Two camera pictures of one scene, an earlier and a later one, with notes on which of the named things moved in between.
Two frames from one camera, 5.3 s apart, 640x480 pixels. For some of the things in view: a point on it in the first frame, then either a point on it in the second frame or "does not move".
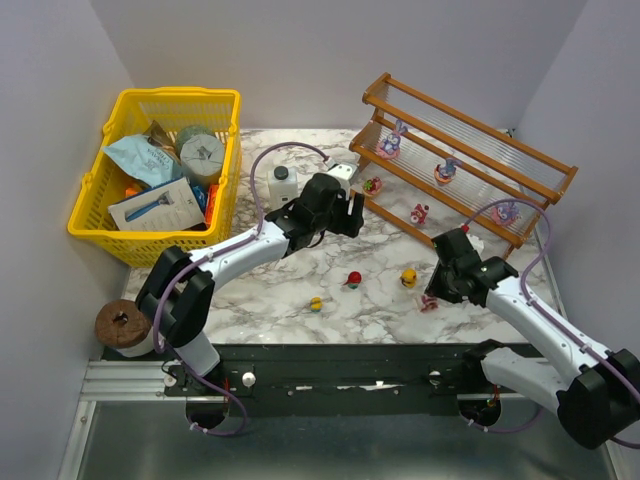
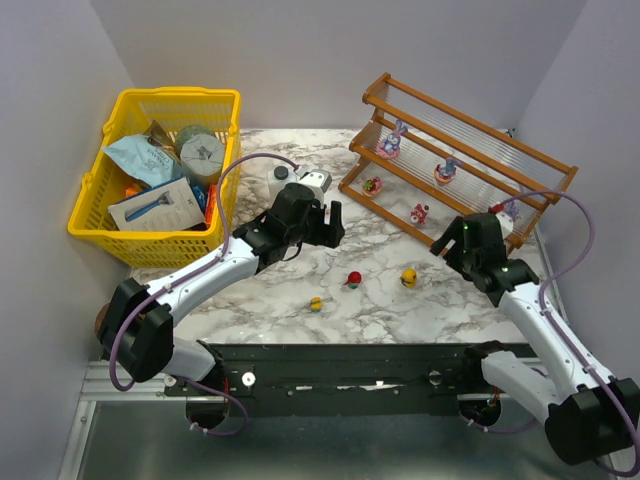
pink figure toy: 419,214 does not move
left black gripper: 347,214 to 324,229
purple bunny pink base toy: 390,148 does not move
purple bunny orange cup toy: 444,174 does not move
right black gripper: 441,282 to 451,241
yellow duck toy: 408,277 does not move
